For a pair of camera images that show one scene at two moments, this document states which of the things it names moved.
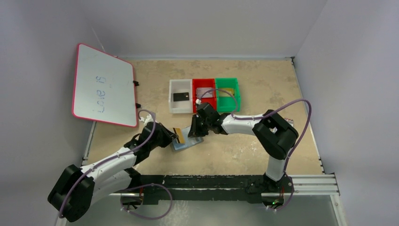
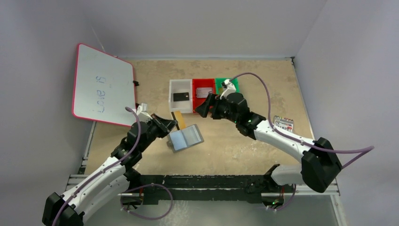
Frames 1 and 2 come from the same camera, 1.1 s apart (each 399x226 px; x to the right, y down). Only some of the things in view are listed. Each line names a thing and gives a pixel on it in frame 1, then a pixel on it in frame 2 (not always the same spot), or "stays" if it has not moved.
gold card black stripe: [180, 138] → [178, 116]
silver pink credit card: [200, 91] stays
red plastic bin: [203, 83] stays
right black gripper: [197, 125] → [213, 106]
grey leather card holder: [189, 141] stays
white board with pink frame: [104, 88] stays
